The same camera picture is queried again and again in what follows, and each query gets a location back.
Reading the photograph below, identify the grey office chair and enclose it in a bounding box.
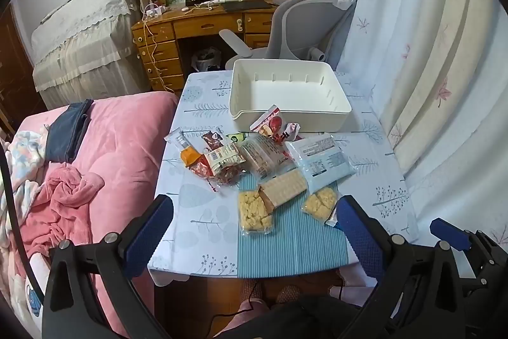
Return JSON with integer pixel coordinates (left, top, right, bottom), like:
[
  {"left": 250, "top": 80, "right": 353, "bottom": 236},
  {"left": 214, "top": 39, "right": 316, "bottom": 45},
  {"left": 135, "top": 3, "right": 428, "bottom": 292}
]
[{"left": 218, "top": 0, "right": 363, "bottom": 71}]

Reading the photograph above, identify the red apple print packet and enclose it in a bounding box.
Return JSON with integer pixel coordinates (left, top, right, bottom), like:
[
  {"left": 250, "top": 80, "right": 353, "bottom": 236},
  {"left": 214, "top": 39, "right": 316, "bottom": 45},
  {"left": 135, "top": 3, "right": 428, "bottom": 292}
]
[{"left": 249, "top": 105, "right": 284, "bottom": 136}]

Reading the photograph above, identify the pink towel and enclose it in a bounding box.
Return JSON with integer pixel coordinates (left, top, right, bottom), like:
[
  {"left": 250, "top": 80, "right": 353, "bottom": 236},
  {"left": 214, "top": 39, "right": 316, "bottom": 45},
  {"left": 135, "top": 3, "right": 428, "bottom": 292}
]
[{"left": 18, "top": 164, "right": 106, "bottom": 264}]

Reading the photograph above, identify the navy cloth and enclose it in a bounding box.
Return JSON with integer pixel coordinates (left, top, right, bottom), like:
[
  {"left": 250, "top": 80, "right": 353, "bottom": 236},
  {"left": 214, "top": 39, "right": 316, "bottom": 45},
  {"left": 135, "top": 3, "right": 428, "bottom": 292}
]
[{"left": 45, "top": 99, "right": 95, "bottom": 164}]

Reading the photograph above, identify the pale blue snack packet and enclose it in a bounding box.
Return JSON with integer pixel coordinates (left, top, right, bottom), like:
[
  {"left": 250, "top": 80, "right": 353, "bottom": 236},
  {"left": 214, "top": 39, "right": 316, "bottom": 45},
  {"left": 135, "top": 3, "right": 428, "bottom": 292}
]
[{"left": 286, "top": 135, "right": 357, "bottom": 193}]

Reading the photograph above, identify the thick black cable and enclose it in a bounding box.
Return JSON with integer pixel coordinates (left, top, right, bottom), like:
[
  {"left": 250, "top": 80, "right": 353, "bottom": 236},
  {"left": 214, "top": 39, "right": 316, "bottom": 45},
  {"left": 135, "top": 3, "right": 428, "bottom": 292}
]
[{"left": 0, "top": 148, "right": 44, "bottom": 308}]

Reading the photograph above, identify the thin black cable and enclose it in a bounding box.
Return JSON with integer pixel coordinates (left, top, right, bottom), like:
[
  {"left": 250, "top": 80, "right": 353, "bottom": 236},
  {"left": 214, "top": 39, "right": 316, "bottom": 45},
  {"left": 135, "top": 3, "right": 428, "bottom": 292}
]
[{"left": 206, "top": 277, "right": 263, "bottom": 339}]

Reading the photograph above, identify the teal striped cloth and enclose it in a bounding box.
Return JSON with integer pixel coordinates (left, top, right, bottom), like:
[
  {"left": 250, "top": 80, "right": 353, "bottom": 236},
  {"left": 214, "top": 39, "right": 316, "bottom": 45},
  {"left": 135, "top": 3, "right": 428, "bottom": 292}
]
[{"left": 237, "top": 174, "right": 350, "bottom": 279}]

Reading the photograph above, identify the wooden desk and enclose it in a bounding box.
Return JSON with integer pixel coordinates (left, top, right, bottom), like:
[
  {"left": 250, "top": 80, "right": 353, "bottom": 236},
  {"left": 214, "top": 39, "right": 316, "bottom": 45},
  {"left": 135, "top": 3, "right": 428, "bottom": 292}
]
[{"left": 131, "top": 1, "right": 278, "bottom": 91}]

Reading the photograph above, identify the white lace cover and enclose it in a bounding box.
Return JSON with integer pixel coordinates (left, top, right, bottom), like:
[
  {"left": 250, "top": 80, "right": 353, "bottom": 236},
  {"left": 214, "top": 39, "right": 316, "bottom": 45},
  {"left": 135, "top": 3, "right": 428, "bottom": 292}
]
[{"left": 31, "top": 0, "right": 137, "bottom": 109}]

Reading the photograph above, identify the black bin with bag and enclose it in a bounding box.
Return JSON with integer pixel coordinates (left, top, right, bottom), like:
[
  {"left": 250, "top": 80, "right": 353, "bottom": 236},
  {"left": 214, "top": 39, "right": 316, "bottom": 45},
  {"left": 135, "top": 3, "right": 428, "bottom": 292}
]
[{"left": 191, "top": 47, "right": 222, "bottom": 73}]

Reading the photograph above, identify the pink slipper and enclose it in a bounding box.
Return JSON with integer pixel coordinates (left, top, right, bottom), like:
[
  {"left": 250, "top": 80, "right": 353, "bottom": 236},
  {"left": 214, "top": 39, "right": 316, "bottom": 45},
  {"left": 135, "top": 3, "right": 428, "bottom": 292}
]
[
  {"left": 276, "top": 285, "right": 304, "bottom": 304},
  {"left": 240, "top": 279, "right": 263, "bottom": 302}
]

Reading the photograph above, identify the red candy packet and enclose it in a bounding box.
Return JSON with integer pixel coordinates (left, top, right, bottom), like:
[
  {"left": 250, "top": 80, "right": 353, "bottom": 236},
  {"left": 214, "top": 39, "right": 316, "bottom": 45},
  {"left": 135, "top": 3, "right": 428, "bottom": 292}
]
[{"left": 190, "top": 159, "right": 217, "bottom": 180}]

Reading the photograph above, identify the pink blanket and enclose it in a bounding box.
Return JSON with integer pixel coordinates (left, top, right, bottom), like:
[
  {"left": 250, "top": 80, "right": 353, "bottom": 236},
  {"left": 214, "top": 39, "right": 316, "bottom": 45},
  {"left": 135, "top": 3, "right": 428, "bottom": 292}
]
[{"left": 16, "top": 92, "right": 179, "bottom": 339}]

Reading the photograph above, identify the clear brown bread packet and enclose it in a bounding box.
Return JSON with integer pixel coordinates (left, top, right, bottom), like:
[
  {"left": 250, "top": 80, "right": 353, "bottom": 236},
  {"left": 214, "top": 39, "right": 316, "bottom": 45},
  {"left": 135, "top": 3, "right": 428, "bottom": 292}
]
[{"left": 238, "top": 134, "right": 293, "bottom": 181}]

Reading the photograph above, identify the small red white packet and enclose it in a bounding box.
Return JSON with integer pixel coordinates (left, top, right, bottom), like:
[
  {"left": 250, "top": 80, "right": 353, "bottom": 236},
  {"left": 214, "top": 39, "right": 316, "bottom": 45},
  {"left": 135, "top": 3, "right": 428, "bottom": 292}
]
[{"left": 274, "top": 122, "right": 301, "bottom": 144}]

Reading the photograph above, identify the black keyboard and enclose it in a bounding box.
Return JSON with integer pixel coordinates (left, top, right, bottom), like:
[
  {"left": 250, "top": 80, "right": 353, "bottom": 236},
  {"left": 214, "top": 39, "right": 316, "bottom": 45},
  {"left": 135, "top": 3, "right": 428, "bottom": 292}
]
[{"left": 222, "top": 1, "right": 274, "bottom": 12}]

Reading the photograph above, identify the white packet of red dates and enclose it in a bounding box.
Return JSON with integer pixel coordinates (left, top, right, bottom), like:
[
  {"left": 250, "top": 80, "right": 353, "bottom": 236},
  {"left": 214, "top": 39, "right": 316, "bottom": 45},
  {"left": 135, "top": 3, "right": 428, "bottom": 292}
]
[{"left": 204, "top": 144, "right": 247, "bottom": 186}]

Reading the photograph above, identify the white leaf print curtain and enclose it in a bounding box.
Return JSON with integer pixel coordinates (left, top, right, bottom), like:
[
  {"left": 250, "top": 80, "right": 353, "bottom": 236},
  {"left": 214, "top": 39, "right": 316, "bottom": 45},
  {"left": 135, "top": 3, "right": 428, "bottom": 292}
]
[{"left": 294, "top": 0, "right": 508, "bottom": 244}]

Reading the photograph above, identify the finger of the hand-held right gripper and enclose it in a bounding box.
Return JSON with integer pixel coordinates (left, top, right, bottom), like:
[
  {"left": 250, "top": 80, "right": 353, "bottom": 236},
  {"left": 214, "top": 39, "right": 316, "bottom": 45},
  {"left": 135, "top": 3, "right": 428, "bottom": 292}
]
[{"left": 430, "top": 218, "right": 506, "bottom": 284}]

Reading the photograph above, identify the white charging cable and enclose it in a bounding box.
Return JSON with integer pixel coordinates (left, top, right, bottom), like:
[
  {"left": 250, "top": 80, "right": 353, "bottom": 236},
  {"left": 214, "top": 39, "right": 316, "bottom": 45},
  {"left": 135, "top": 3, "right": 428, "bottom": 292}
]
[{"left": 137, "top": 11, "right": 175, "bottom": 93}]

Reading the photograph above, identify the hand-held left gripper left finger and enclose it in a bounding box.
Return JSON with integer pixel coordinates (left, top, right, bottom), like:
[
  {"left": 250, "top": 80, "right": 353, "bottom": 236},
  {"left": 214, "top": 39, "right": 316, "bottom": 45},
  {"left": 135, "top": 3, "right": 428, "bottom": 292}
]
[{"left": 42, "top": 195, "right": 174, "bottom": 339}]

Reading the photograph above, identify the clear yellow cracker packet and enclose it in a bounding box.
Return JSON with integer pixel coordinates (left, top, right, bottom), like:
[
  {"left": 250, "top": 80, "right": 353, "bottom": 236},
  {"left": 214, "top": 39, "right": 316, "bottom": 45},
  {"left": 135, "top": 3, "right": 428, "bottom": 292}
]
[
  {"left": 238, "top": 191, "right": 276, "bottom": 235},
  {"left": 300, "top": 187, "right": 341, "bottom": 228}
]

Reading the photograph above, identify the brown chocolate packet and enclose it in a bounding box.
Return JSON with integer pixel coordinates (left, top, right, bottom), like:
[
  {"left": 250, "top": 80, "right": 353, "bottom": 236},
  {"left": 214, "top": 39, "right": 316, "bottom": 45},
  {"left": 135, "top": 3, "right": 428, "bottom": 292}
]
[{"left": 202, "top": 130, "right": 224, "bottom": 154}]

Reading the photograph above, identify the dark wooden door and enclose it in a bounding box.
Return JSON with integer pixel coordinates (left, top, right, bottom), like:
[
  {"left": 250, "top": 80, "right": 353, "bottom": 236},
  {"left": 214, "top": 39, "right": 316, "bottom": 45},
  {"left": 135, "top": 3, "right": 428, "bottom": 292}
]
[{"left": 0, "top": 5, "right": 36, "bottom": 125}]

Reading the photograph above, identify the white orange snack bar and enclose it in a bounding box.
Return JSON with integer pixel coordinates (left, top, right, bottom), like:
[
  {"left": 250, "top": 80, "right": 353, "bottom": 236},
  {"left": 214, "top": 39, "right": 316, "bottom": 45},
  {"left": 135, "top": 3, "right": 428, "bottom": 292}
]
[{"left": 164, "top": 128, "right": 200, "bottom": 170}]

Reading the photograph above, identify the white plastic storage bin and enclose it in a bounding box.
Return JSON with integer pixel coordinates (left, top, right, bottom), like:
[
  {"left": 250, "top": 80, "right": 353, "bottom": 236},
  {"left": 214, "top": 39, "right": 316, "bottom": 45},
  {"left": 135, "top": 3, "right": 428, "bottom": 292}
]
[{"left": 229, "top": 59, "right": 352, "bottom": 133}]

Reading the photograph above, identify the pastel floral cloth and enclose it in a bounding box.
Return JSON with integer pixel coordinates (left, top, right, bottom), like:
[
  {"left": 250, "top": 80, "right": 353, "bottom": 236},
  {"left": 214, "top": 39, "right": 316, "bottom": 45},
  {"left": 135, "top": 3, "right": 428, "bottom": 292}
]
[{"left": 0, "top": 128, "right": 48, "bottom": 244}]

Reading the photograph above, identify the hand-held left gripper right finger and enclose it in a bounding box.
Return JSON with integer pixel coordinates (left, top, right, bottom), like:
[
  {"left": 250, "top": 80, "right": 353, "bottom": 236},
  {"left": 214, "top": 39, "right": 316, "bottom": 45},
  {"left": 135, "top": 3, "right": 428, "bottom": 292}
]
[{"left": 336, "top": 195, "right": 464, "bottom": 339}]

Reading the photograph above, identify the brown wafer box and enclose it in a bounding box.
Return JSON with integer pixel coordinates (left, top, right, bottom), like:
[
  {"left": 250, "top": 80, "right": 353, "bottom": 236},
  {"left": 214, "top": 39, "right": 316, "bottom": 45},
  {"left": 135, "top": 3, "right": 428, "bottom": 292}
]
[{"left": 258, "top": 169, "right": 309, "bottom": 213}]

